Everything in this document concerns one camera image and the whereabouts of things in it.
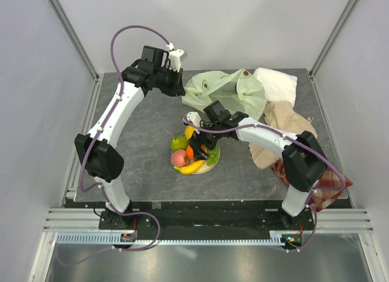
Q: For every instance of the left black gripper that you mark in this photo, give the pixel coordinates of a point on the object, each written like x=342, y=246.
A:
x=177, y=89

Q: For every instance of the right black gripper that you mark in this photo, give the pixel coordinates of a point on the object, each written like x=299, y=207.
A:
x=196, y=141

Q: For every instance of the green fake grapes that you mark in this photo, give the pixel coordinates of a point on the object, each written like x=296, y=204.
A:
x=213, y=157

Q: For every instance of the yellow fake mango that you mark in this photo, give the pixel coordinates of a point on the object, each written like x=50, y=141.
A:
x=189, y=132

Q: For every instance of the orange fake fruit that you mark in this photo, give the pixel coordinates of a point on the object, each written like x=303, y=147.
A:
x=190, y=152

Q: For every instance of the green fake apple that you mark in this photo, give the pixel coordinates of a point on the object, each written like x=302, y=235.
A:
x=179, y=143

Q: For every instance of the yellow fake banana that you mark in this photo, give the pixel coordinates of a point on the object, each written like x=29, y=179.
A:
x=191, y=168

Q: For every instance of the pink fake peach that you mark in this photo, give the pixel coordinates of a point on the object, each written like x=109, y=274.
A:
x=179, y=158

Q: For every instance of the light green plastic bag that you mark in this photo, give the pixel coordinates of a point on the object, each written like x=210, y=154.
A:
x=240, y=91

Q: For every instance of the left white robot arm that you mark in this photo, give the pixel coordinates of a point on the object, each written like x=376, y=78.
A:
x=97, y=148

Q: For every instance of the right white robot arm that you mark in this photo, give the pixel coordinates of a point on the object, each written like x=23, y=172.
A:
x=304, y=160

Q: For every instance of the beige and blue plate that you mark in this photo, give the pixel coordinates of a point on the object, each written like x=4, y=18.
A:
x=205, y=168

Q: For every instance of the beige crumpled cloth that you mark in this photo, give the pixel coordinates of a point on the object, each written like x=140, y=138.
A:
x=279, y=115

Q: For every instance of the white folded towel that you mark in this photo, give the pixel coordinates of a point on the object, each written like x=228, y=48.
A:
x=278, y=86

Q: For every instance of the red plaid cloth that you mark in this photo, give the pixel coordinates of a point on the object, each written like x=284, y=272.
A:
x=322, y=197

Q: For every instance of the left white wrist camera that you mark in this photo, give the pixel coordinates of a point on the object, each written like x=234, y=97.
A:
x=175, y=57

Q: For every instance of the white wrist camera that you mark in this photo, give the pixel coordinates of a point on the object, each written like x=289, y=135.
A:
x=192, y=119
x=175, y=57

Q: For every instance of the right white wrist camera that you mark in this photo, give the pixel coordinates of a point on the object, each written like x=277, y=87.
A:
x=192, y=119

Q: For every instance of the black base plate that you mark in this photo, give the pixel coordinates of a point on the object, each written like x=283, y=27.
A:
x=206, y=219

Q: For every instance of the light blue cable duct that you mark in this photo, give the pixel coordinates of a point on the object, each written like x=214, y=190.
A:
x=121, y=239

